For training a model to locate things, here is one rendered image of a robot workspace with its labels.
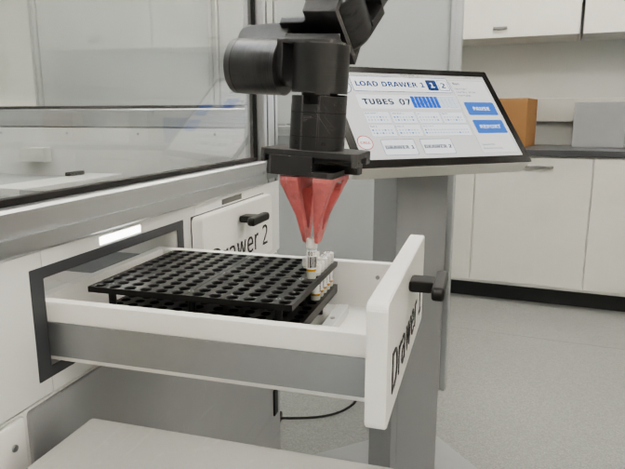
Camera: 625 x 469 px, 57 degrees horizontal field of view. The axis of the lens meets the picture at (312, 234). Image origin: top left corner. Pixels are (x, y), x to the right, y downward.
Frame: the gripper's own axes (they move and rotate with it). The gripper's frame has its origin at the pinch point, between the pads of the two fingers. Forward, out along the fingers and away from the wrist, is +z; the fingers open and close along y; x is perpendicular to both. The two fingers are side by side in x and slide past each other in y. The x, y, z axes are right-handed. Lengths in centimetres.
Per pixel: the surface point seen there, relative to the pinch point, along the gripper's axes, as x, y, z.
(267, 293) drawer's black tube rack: 7.2, 2.1, 4.8
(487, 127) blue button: -102, -14, -9
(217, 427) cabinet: -20.6, 21.6, 40.1
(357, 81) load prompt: -86, 18, -19
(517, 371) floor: -189, -35, 95
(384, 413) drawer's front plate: 15.2, -11.8, 10.4
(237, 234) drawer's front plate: -27.5, 21.9, 8.3
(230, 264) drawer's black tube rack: -2.8, 11.1, 5.6
